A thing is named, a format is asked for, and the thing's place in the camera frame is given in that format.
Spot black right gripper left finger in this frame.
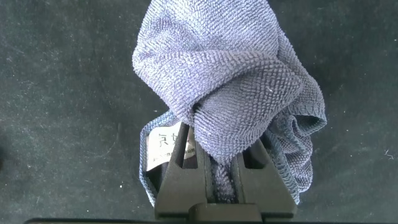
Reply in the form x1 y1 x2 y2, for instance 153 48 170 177
154 122 215 218

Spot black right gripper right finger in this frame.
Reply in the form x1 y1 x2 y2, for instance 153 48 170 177
231 138 298 218

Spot grey towel with tag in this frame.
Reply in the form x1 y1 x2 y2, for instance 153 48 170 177
132 0 328 208

